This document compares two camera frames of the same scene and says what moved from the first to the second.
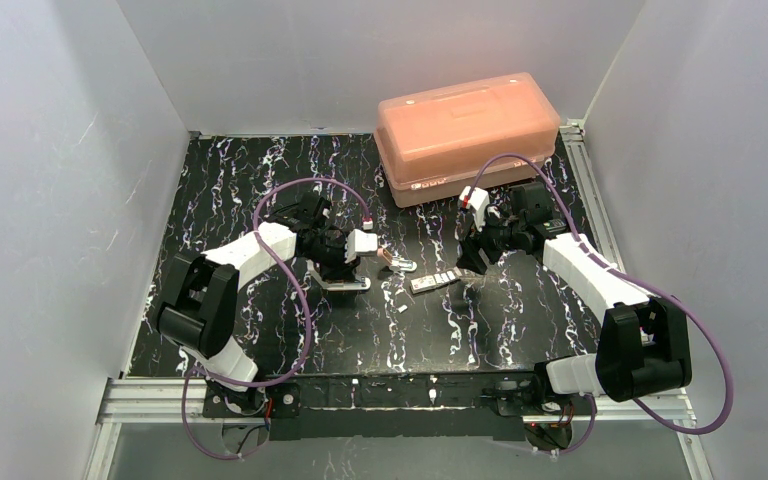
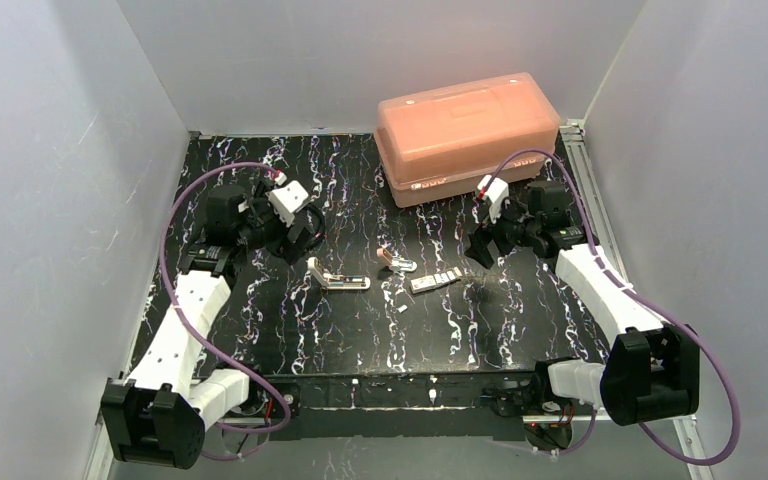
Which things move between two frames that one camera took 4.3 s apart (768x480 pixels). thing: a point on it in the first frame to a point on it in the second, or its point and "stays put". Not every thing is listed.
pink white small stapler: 406,265 stays put
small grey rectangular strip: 435,281 stays put
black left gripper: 334,266 to 297,227
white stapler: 364,283 stays put
